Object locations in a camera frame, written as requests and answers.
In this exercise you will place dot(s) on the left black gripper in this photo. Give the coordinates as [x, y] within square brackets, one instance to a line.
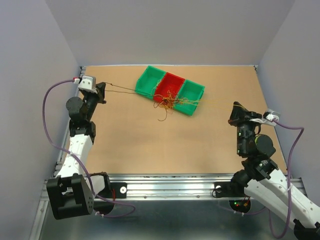
[100, 95]

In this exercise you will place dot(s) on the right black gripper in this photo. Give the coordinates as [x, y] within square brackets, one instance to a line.
[239, 115]

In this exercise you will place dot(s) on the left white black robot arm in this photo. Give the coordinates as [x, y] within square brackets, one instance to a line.
[73, 191]

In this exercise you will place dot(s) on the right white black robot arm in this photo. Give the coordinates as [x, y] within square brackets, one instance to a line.
[261, 178]

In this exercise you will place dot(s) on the left green plastic bin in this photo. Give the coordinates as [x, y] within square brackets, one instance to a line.
[147, 83]

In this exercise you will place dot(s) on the green plastic bin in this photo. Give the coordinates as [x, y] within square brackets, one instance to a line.
[188, 97]
[147, 83]

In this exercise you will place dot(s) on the right green plastic bin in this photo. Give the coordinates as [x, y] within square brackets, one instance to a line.
[188, 97]

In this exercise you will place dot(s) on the red plastic bin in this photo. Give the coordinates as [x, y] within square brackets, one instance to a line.
[170, 85]

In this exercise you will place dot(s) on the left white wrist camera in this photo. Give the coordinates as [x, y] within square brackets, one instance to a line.
[88, 84]

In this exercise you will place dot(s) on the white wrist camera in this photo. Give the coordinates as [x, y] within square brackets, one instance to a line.
[88, 84]
[270, 116]

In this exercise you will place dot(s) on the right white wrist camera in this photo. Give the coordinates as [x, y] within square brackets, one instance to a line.
[270, 116]

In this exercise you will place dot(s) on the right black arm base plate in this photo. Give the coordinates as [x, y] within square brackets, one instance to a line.
[228, 189]

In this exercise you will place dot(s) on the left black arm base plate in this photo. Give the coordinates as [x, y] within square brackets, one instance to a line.
[113, 190]

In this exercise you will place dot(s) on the aluminium mounting rail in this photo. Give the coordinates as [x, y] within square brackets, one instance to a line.
[166, 187]

